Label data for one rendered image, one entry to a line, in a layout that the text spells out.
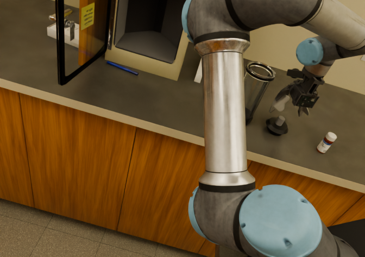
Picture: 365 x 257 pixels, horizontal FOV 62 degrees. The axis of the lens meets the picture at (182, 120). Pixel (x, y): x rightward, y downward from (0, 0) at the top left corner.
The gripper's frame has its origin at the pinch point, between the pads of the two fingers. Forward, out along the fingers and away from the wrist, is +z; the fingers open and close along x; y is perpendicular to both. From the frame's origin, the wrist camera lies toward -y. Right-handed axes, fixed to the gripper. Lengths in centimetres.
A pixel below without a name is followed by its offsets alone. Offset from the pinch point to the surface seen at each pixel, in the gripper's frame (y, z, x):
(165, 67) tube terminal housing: -26, 4, -43
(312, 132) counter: -1.0, 9.1, 17.8
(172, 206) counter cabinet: 6, 58, -31
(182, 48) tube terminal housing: -24.5, -6.1, -38.7
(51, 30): -44, 6, -91
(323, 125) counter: -6.2, 9.1, 26.2
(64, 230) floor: -5, 103, -80
